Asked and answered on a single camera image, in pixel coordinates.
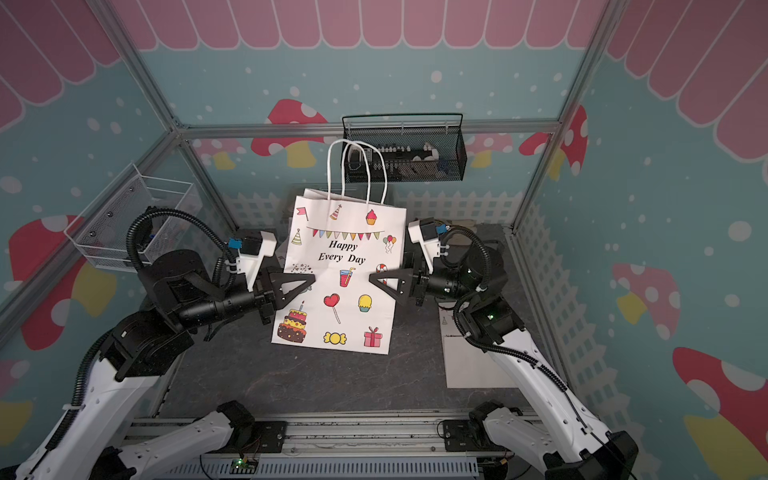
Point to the clear plastic storage box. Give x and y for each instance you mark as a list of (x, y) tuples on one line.
[(256, 210)]

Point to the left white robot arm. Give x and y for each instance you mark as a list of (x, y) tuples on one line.
[(128, 360)]

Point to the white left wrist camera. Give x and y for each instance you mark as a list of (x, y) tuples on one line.
[(251, 247)]

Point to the metal base rail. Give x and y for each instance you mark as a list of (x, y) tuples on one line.
[(401, 444)]

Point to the white paper gift bag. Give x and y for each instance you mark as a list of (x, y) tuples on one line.
[(467, 367)]

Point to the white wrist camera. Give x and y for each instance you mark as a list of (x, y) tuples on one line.
[(251, 247), (426, 233)]

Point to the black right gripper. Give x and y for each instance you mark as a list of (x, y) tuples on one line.
[(418, 284)]

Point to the black wire mesh wall basket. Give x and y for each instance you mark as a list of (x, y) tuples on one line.
[(406, 147)]

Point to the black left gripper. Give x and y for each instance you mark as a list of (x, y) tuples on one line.
[(269, 291)]

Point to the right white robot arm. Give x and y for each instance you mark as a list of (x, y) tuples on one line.
[(451, 263)]

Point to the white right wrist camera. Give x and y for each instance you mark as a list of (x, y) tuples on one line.
[(426, 233)]

